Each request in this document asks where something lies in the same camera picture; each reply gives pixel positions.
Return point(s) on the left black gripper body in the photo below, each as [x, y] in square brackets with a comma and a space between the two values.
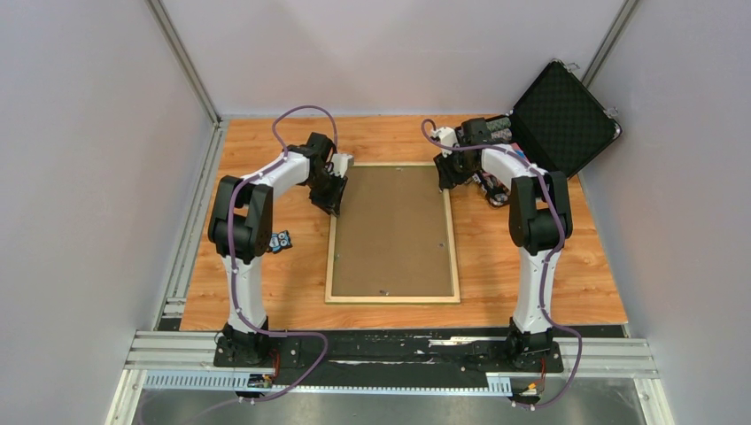
[320, 189]

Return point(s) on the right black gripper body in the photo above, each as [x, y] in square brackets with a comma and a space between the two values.
[462, 170]

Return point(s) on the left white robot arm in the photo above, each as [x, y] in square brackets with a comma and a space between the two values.
[241, 228]

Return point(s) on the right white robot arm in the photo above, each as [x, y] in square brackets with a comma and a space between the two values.
[539, 220]

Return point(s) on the blue yellow chip row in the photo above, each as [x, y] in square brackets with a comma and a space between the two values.
[502, 136]

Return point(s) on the top blue green chip row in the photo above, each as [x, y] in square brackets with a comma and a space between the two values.
[499, 123]

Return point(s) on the small blue owl toy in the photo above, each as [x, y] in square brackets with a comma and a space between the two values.
[280, 241]

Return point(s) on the black poker chip case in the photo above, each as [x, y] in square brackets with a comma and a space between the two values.
[558, 124]

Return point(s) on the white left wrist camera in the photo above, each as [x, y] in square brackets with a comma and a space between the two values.
[340, 163]

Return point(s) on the black mounting base rail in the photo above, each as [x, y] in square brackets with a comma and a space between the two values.
[416, 361]

